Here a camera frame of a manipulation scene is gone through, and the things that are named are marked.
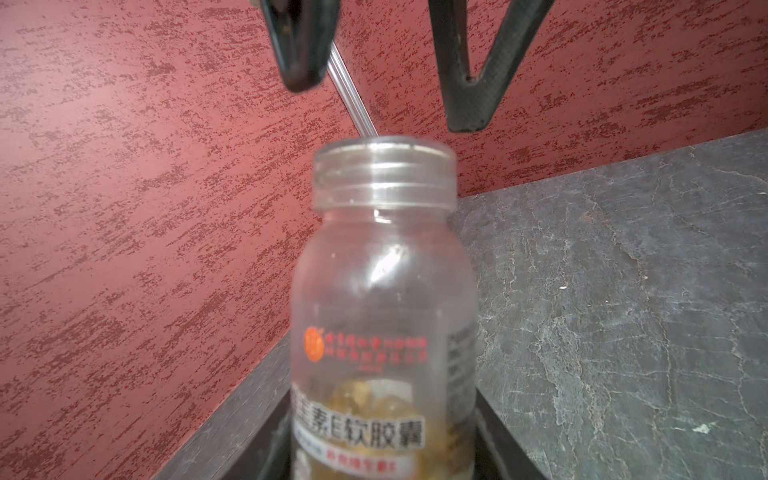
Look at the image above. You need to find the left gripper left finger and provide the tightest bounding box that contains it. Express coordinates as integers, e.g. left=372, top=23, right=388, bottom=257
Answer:
left=223, top=404, right=292, bottom=480

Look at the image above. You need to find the amber pill bottle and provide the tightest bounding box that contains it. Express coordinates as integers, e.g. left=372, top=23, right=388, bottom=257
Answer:
left=290, top=136, right=478, bottom=479

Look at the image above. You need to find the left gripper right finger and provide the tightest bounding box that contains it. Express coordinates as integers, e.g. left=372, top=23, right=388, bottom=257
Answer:
left=473, top=390, right=546, bottom=480

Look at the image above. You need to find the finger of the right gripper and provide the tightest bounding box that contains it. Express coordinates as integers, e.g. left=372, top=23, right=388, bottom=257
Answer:
left=427, top=0, right=557, bottom=133
left=257, top=0, right=341, bottom=93

